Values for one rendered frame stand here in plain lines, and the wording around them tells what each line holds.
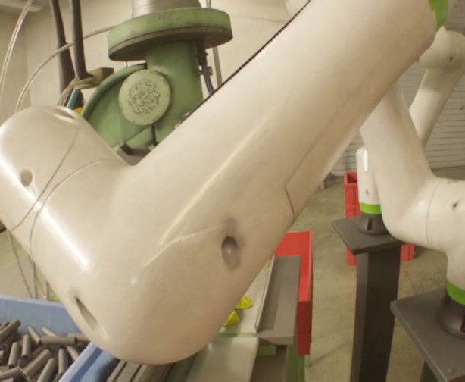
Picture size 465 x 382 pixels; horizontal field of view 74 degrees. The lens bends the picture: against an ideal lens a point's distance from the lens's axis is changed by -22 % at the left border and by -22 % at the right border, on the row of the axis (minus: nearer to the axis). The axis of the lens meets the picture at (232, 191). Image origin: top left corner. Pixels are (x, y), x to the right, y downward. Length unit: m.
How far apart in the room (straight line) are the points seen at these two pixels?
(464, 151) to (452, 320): 6.08
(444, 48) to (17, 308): 1.09
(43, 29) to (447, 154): 8.13
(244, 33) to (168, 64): 5.58
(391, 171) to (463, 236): 0.17
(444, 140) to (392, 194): 5.86
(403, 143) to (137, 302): 0.49
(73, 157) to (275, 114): 0.12
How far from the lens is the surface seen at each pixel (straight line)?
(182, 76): 0.59
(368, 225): 1.10
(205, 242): 0.18
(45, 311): 0.69
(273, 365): 0.56
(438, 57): 0.93
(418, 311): 0.73
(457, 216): 0.59
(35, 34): 8.20
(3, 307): 0.78
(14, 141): 0.26
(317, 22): 0.26
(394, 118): 0.57
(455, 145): 6.59
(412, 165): 0.61
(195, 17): 0.55
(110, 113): 0.66
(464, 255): 0.61
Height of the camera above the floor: 1.32
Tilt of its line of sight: 13 degrees down
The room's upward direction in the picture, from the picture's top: 8 degrees counter-clockwise
